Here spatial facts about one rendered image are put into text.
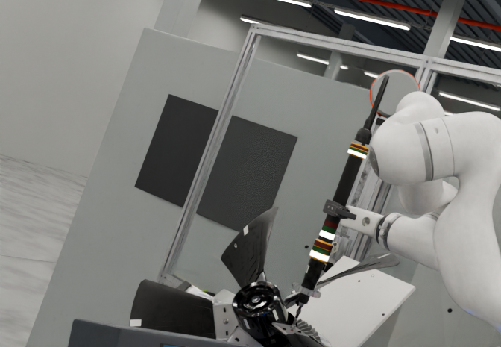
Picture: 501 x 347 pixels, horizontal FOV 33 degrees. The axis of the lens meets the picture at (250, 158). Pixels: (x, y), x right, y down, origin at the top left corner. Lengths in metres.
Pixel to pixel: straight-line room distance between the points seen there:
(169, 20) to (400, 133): 6.90
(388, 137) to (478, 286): 0.27
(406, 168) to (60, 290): 3.82
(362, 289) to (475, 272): 1.04
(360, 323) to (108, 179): 2.85
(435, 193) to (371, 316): 0.69
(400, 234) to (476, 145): 0.48
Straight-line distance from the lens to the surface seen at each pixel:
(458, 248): 1.39
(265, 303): 2.03
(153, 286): 2.22
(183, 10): 8.23
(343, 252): 2.59
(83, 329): 1.23
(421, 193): 1.68
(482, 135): 1.42
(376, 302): 2.35
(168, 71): 4.84
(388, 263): 2.06
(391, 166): 1.40
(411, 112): 1.50
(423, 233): 1.83
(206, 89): 4.65
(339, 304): 2.38
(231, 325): 2.12
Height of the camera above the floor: 1.52
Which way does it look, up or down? level
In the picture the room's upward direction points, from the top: 20 degrees clockwise
